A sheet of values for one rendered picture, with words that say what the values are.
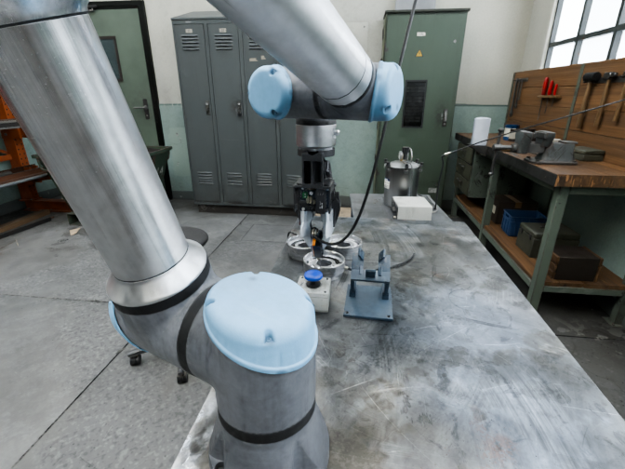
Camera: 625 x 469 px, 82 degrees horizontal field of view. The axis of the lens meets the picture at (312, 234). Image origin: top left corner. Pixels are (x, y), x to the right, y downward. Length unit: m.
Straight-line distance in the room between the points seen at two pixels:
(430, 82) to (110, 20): 3.38
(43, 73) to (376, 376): 0.56
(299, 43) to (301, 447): 0.42
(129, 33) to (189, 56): 1.02
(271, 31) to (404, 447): 0.50
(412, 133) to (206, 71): 2.07
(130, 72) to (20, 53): 4.44
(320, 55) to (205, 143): 3.55
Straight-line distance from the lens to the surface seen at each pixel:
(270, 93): 0.56
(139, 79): 4.73
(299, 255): 0.97
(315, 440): 0.48
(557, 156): 2.44
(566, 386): 0.73
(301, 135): 0.67
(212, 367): 0.40
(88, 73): 0.35
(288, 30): 0.36
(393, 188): 1.86
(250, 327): 0.35
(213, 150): 3.89
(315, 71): 0.41
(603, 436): 0.67
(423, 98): 3.76
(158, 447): 1.66
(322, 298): 0.75
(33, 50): 0.35
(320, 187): 0.66
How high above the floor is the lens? 1.23
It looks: 22 degrees down
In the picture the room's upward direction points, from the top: straight up
